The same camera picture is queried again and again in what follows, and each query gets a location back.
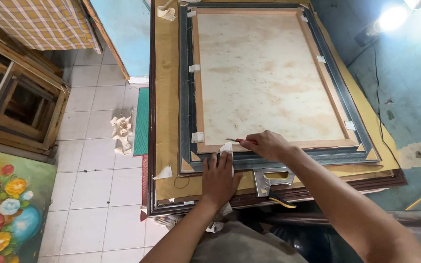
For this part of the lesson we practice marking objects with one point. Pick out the person's left hand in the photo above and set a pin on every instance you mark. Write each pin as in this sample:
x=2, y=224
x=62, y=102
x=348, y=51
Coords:
x=217, y=182

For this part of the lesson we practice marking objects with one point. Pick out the light blue board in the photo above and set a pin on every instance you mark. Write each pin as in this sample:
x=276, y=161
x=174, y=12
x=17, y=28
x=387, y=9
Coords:
x=126, y=33

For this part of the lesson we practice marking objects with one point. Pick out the red utility knife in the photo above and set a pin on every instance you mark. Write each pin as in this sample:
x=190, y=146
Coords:
x=236, y=140

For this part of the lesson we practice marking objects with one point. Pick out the green mat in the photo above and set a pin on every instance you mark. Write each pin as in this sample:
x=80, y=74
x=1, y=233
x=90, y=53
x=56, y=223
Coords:
x=141, y=124

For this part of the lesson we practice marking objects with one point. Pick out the crumpled tape wad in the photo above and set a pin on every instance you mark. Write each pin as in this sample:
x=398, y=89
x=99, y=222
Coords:
x=166, y=11

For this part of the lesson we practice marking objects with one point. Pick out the large dark brown frame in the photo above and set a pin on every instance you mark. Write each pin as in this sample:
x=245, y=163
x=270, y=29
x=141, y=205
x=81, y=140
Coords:
x=151, y=146

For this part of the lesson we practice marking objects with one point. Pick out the cardboard corner triangle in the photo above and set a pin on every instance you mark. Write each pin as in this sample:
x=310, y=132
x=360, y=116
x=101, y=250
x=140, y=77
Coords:
x=194, y=157
x=372, y=156
x=186, y=167
x=360, y=148

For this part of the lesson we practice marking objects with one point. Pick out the metal staple gun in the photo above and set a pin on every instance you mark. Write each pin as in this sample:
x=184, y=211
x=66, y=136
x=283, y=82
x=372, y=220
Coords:
x=269, y=182

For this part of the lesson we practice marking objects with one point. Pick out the yellow checked cloth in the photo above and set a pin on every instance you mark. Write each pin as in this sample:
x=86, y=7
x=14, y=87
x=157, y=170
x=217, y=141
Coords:
x=38, y=22

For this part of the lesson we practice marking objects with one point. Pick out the person's right hand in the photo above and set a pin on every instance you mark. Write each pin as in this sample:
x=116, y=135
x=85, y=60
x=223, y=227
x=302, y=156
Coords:
x=269, y=146

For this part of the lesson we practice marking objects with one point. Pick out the bright work lamp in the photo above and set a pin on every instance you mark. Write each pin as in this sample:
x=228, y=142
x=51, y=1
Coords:
x=389, y=20

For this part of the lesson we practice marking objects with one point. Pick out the red mat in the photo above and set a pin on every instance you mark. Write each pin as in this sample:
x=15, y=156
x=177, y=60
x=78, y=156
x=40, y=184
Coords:
x=145, y=179

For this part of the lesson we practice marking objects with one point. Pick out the person's right fingers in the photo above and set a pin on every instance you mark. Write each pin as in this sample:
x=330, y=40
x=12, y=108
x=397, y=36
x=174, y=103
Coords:
x=251, y=141

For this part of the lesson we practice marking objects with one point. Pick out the brown paper sheet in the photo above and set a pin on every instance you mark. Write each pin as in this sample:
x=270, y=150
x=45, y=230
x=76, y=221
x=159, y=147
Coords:
x=166, y=109

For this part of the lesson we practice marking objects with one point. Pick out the white tape piece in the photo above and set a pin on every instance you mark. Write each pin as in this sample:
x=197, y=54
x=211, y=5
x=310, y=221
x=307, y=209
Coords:
x=192, y=14
x=197, y=137
x=194, y=68
x=350, y=125
x=304, y=18
x=321, y=59

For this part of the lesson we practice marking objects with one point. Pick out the torn white paper scrap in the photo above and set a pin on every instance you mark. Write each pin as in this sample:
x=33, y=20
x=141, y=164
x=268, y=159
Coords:
x=163, y=173

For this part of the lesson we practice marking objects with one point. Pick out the white tape strip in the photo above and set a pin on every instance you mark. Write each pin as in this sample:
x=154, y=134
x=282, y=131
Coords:
x=226, y=147

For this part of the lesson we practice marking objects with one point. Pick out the stack of wooden frames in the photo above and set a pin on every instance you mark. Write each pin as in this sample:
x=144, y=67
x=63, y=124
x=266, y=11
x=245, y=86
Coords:
x=16, y=102

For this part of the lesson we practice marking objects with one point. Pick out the person's grey trousers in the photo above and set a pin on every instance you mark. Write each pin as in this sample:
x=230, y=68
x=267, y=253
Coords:
x=243, y=244

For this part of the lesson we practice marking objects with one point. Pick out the grey picture frame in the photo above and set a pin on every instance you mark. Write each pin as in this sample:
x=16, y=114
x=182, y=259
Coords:
x=185, y=109

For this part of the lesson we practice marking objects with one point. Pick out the flower painting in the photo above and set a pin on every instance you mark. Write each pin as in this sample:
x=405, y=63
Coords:
x=9, y=208

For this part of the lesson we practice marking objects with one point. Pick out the stretched canvas with wooden bars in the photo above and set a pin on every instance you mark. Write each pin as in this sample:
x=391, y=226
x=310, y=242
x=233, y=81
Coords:
x=261, y=73

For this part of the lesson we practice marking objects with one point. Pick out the crumpled cream paper heap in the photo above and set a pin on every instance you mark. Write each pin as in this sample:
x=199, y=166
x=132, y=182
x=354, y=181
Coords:
x=122, y=131

